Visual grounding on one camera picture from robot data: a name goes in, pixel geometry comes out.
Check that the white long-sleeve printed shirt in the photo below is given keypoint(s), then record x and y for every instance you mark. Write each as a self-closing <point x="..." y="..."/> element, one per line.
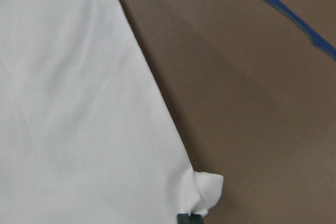
<point x="86" y="136"/>

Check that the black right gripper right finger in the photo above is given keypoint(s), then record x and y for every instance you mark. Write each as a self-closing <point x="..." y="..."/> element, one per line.
<point x="196" y="219"/>

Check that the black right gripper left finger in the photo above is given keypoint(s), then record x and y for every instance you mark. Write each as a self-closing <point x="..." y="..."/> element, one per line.
<point x="183" y="219"/>

